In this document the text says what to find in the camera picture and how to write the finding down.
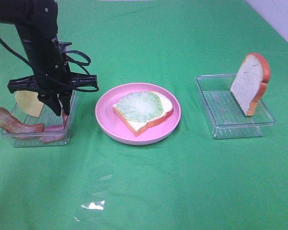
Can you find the bread slice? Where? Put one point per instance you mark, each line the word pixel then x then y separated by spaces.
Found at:
pixel 251 82
pixel 139 127

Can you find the clear left plastic tray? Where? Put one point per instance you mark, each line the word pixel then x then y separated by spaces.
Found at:
pixel 48 118

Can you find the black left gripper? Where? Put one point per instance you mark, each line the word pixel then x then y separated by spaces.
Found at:
pixel 55 70

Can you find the clear right plastic tray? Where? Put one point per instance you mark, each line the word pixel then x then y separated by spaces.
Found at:
pixel 224 117

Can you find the green lettuce leaf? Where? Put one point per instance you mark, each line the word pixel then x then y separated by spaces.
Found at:
pixel 140 106

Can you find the clear plastic tray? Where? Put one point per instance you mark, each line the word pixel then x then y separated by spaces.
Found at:
pixel 48 118
pixel 224 117

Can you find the pink bacon strip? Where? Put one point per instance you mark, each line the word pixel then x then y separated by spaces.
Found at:
pixel 58 129

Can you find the green tablecloth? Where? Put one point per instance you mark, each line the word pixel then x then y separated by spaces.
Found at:
pixel 189 181

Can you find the dark bacon strip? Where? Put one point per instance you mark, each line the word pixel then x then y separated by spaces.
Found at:
pixel 11 124

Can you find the pink round plate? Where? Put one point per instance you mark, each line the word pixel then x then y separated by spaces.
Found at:
pixel 116 129

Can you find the clear plastic film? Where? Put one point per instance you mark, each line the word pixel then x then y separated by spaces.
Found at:
pixel 92 201

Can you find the yellow cheese slice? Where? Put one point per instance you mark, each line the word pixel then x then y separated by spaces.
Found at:
pixel 29 103

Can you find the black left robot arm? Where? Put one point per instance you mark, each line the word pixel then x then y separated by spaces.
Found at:
pixel 41 14

